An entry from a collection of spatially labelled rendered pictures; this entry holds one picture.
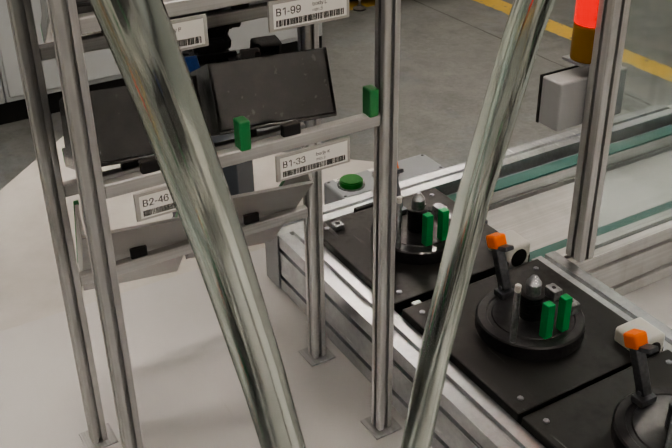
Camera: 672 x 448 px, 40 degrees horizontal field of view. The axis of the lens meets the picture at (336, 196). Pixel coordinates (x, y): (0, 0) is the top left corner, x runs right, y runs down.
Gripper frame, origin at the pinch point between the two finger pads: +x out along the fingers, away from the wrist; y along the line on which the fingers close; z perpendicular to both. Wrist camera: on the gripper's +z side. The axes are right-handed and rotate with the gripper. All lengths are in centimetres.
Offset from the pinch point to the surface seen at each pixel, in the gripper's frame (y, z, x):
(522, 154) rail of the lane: 60, -30, -7
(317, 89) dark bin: 2.4, 13.0, 20.6
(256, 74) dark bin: -3.9, 14.7, 18.6
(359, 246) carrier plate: 19.4, -26.6, 8.5
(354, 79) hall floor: 157, -180, -235
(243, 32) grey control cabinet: 112, -169, -270
